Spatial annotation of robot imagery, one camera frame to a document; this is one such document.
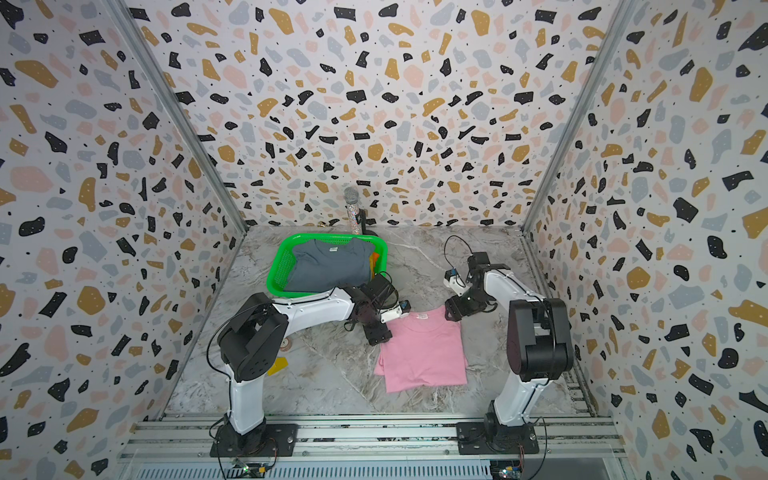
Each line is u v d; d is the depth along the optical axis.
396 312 0.85
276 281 0.97
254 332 0.55
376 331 0.83
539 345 0.49
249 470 0.70
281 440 0.74
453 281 0.89
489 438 0.68
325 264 1.03
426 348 0.90
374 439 0.76
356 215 1.00
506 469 0.71
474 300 0.80
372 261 1.06
